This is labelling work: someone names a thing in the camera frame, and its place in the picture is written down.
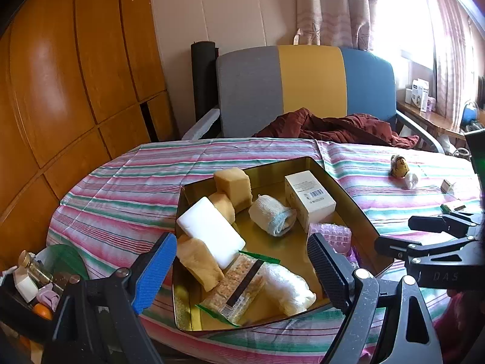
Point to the small glass bottle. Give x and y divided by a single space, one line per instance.
32 269

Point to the white printed box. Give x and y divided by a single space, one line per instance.
420 94

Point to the small purple box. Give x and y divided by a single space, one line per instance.
431 104

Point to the small cream packet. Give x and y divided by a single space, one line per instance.
448 186

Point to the long yellow sponge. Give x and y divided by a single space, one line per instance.
199 263

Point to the dark red blanket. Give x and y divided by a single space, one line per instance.
341 129

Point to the black rolled mat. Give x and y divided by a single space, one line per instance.
204 87

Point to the pink cloth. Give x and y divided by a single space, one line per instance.
47 295

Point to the white gauze roll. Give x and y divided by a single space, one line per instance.
269 214

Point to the grey yellow blue armchair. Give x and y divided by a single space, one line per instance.
310 79

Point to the cream cardboard box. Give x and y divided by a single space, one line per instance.
309 201

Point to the white bubble wrap roll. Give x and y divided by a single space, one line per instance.
288 288

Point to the gold metal tin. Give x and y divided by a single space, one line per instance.
288 250

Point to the green plastic basin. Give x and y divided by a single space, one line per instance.
68 259

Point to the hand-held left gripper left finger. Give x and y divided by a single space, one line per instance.
151 276

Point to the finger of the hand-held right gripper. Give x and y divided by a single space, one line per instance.
394 246
435 223

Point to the wooden desk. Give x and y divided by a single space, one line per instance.
428 119

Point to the white fluffy pompom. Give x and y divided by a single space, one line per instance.
411 180

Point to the window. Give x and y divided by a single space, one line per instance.
401 11

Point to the black basket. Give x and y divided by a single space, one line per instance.
15 311

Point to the small green packet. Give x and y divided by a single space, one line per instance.
451 208

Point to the small white carton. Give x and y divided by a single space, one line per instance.
26 288

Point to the orange fruit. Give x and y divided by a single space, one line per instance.
43 313

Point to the wooden wardrobe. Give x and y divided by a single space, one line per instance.
75 76

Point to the small yellow sponge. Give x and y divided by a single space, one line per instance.
223 206

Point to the white foam block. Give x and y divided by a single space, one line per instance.
210 231

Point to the patterned beige curtain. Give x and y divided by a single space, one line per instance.
333 7
454 45

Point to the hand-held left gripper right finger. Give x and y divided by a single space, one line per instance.
329 269

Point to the cube yellow sponge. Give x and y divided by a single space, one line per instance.
233 187

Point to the person's pink clothing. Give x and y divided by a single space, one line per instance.
458 322

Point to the yellow plush toy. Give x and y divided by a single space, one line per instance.
399 167

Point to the small white box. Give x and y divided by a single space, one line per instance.
409 95

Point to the cracker packet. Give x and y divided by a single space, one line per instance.
235 292

